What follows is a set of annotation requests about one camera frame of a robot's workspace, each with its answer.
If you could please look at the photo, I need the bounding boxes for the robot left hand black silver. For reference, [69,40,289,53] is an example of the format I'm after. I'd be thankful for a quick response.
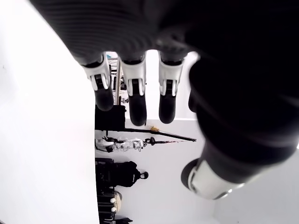
[28,0,299,201]

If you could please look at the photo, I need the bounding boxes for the long black pole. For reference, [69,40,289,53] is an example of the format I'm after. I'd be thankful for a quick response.
[123,127,197,142]

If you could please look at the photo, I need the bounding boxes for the white humanoid robot in background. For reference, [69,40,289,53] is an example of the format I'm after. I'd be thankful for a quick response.
[95,136,144,154]

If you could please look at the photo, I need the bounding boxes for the black equipment case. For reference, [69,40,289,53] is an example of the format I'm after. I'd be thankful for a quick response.
[95,158,116,187]

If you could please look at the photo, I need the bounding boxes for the beige bag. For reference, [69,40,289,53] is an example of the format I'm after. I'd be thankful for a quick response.
[113,190,123,212]

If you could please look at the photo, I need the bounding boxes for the metal wire rack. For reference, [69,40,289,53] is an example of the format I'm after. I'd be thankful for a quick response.
[106,52,128,106]

